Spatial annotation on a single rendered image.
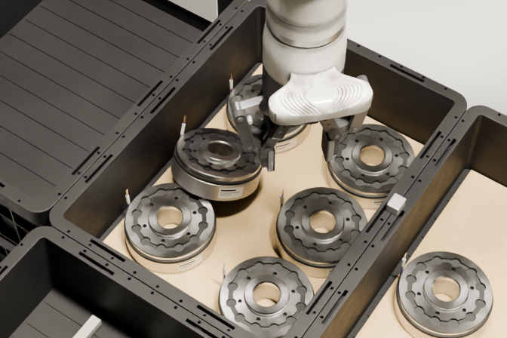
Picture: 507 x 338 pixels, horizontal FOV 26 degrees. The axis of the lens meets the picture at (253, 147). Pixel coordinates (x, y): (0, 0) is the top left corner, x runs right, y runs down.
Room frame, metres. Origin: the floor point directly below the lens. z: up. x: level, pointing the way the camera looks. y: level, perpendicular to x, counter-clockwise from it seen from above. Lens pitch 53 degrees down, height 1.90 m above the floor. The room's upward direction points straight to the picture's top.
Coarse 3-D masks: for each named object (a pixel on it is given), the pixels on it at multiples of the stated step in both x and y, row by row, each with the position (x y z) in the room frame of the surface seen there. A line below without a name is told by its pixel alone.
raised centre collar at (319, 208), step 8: (312, 208) 0.68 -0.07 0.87; (320, 208) 0.68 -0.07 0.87; (328, 208) 0.68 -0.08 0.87; (336, 208) 0.68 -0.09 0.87; (304, 216) 0.67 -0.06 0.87; (312, 216) 0.68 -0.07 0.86; (336, 216) 0.67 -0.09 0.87; (304, 224) 0.66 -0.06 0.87; (336, 224) 0.66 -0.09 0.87; (344, 224) 0.66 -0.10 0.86; (304, 232) 0.65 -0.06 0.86; (312, 232) 0.65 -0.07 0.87; (320, 232) 0.65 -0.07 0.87; (328, 232) 0.65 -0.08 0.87; (336, 232) 0.65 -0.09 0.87; (320, 240) 0.64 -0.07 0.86; (328, 240) 0.64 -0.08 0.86
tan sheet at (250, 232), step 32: (224, 128) 0.82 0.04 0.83; (320, 128) 0.82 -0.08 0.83; (288, 160) 0.78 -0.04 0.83; (320, 160) 0.78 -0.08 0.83; (256, 192) 0.73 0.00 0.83; (288, 192) 0.73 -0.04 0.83; (224, 224) 0.68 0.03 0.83; (256, 224) 0.68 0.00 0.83; (128, 256) 0.64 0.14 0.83; (224, 256) 0.64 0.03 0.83; (256, 256) 0.64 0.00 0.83; (192, 288) 0.60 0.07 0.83
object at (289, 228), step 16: (304, 192) 0.71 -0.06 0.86; (320, 192) 0.71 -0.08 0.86; (336, 192) 0.71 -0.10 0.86; (288, 208) 0.69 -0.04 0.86; (304, 208) 0.69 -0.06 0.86; (352, 208) 0.69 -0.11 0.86; (288, 224) 0.67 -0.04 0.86; (352, 224) 0.66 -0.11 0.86; (288, 240) 0.64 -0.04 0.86; (304, 240) 0.64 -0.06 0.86; (336, 240) 0.64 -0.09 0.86; (352, 240) 0.64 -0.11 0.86; (304, 256) 0.62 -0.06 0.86; (320, 256) 0.62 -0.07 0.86; (336, 256) 0.62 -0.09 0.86
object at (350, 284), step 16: (480, 112) 0.77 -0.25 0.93; (496, 112) 0.77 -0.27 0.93; (464, 128) 0.75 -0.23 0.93; (448, 144) 0.72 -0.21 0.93; (432, 160) 0.70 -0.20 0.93; (432, 176) 0.68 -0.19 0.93; (416, 192) 0.66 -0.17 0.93; (384, 224) 0.62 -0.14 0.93; (400, 224) 0.62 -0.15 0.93; (384, 240) 0.61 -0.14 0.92; (368, 256) 0.58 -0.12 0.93; (352, 272) 0.56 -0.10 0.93; (352, 288) 0.54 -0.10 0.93; (336, 304) 0.53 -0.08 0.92; (320, 320) 0.51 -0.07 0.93; (304, 336) 0.49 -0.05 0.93; (320, 336) 0.49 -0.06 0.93
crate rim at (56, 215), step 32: (256, 0) 0.94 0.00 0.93; (224, 32) 0.89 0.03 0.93; (192, 64) 0.84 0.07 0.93; (384, 64) 0.84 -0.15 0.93; (160, 96) 0.79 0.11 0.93; (448, 96) 0.79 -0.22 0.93; (128, 128) 0.75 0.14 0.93; (448, 128) 0.75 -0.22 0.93; (416, 160) 0.70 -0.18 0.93; (64, 224) 0.62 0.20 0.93; (352, 256) 0.58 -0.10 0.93; (160, 288) 0.54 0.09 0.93; (320, 288) 0.54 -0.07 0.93; (224, 320) 0.51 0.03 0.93
